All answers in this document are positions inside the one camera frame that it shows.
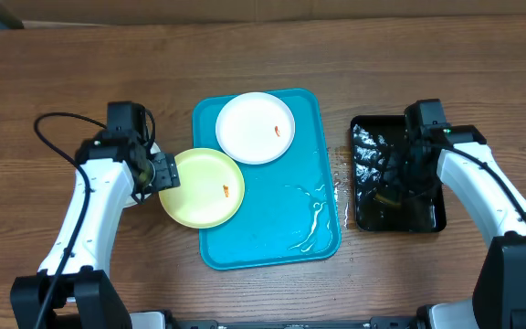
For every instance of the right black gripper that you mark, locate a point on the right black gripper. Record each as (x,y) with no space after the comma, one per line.
(400,174)

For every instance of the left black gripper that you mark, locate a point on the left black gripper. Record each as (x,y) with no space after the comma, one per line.
(169,175)

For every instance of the white plate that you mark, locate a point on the white plate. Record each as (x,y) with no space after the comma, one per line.
(130,202)
(255,128)

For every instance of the yellow green sponge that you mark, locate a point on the yellow green sponge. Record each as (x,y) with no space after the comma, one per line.
(393,200)

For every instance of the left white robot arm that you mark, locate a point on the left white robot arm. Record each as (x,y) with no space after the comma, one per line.
(72,289)

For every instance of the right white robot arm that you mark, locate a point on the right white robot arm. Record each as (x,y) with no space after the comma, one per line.
(460,158)

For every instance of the black water tray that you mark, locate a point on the black water tray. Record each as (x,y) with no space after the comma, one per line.
(370,135)

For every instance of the teal plastic tray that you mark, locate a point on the teal plastic tray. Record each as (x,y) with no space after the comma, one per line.
(289,212)

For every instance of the white plate top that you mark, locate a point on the white plate top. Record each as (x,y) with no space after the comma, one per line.
(255,128)

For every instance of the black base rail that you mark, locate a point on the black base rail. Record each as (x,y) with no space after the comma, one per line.
(290,324)

